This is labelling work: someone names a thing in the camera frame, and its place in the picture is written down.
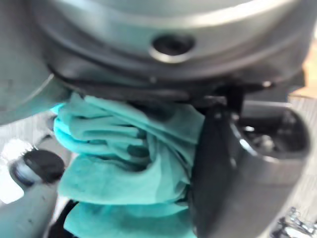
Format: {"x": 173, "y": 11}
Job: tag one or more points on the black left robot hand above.
{"x": 235, "y": 178}

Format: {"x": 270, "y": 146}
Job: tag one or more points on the green garment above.
{"x": 111, "y": 178}

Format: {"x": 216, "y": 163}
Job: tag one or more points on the silver left robot leg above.
{"x": 22, "y": 215}

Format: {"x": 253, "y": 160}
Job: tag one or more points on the dark left robot foot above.
{"x": 42, "y": 166}

